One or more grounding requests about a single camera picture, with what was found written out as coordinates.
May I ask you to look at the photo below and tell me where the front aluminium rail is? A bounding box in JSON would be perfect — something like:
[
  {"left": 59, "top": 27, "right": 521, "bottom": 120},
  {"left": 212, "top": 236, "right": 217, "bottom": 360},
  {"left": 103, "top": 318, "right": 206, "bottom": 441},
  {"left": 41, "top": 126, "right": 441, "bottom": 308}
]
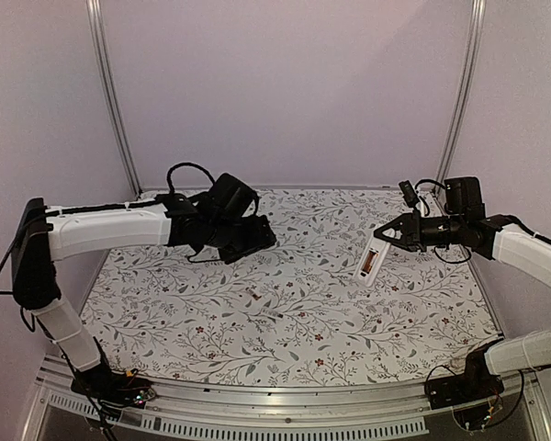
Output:
[{"left": 22, "top": 356, "right": 551, "bottom": 440}]

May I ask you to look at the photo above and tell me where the white remote battery cover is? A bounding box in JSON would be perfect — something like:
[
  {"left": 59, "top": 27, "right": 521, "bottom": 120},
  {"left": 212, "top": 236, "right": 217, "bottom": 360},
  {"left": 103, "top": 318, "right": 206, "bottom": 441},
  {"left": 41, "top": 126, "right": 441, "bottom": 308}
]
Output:
[{"left": 260, "top": 308, "right": 284, "bottom": 320}]

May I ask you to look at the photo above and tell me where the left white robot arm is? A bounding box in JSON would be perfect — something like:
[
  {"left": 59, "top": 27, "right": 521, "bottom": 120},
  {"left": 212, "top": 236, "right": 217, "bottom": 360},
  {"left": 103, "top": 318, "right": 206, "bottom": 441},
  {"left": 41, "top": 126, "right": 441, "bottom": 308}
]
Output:
[{"left": 8, "top": 174, "right": 276, "bottom": 399}]

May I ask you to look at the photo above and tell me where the right aluminium frame post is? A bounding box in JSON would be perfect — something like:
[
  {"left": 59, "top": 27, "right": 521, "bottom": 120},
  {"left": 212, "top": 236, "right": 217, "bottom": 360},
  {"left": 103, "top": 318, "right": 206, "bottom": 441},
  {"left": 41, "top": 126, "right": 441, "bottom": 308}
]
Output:
[{"left": 435, "top": 0, "right": 487, "bottom": 182}]

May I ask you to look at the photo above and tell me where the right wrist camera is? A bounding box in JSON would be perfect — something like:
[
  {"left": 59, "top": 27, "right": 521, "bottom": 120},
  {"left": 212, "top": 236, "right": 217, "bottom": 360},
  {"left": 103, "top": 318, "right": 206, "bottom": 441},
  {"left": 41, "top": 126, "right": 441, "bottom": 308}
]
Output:
[{"left": 399, "top": 180, "right": 431, "bottom": 217}]

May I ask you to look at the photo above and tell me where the right black sleeved cable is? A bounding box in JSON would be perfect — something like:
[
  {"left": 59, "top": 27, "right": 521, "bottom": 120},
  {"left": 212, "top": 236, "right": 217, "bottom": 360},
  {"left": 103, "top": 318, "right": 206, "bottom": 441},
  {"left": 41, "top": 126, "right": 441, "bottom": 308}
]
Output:
[{"left": 412, "top": 178, "right": 447, "bottom": 203}]

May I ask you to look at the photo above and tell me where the left black sleeved cable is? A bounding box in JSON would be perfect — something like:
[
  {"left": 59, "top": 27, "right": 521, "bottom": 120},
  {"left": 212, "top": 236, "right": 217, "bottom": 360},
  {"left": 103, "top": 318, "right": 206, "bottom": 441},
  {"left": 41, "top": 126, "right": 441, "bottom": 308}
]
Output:
[{"left": 165, "top": 162, "right": 217, "bottom": 197}]

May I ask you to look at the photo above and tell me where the left aluminium frame post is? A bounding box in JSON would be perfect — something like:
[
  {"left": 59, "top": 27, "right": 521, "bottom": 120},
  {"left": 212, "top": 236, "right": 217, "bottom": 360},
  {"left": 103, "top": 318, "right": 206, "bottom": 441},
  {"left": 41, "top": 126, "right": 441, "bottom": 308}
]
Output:
[{"left": 85, "top": 0, "right": 142, "bottom": 196}]

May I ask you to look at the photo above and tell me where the black sleeved cable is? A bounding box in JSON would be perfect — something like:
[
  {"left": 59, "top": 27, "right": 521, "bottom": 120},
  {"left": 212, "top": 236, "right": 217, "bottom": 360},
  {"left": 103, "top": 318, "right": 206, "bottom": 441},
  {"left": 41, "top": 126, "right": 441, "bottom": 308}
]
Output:
[
  {"left": 412, "top": 178, "right": 447, "bottom": 203},
  {"left": 165, "top": 162, "right": 217, "bottom": 197}
]

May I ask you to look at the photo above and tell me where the aluminium frame post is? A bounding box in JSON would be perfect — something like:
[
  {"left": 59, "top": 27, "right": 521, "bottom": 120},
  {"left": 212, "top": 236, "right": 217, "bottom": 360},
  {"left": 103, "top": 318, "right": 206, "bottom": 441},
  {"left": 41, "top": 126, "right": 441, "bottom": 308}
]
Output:
[
  {"left": 85, "top": 0, "right": 142, "bottom": 196},
  {"left": 435, "top": 0, "right": 487, "bottom": 182}
]

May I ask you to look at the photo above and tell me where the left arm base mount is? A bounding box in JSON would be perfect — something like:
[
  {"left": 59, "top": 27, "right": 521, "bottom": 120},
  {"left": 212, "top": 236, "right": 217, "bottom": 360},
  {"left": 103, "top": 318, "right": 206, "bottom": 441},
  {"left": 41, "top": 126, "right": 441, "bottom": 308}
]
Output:
[{"left": 70, "top": 362, "right": 157, "bottom": 408}]

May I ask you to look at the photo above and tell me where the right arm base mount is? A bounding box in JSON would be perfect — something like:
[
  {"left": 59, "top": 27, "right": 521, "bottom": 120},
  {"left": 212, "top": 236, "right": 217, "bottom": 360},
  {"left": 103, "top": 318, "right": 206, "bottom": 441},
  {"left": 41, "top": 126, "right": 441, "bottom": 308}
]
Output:
[{"left": 423, "top": 352, "right": 504, "bottom": 410}]

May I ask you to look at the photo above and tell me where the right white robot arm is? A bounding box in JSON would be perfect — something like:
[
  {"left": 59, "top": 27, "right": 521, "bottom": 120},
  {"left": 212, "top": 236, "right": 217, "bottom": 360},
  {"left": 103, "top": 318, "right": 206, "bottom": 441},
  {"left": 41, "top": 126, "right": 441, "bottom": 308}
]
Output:
[{"left": 374, "top": 176, "right": 551, "bottom": 401}]

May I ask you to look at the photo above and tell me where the white remote control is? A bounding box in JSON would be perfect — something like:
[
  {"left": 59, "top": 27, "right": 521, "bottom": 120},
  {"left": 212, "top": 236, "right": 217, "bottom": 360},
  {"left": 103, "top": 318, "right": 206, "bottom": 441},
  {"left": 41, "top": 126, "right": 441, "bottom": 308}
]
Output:
[{"left": 354, "top": 236, "right": 390, "bottom": 288}]

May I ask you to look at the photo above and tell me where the floral patterned table mat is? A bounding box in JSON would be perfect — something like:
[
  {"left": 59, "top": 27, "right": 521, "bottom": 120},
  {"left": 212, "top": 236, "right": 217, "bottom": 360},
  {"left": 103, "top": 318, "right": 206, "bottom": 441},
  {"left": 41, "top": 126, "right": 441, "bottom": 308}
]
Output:
[{"left": 82, "top": 189, "right": 500, "bottom": 387}]

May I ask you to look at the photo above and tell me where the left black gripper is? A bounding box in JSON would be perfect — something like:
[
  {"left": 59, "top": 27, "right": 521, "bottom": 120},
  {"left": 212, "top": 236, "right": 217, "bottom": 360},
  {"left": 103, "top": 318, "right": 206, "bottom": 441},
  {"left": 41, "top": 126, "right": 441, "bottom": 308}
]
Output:
[{"left": 208, "top": 215, "right": 276, "bottom": 266}]

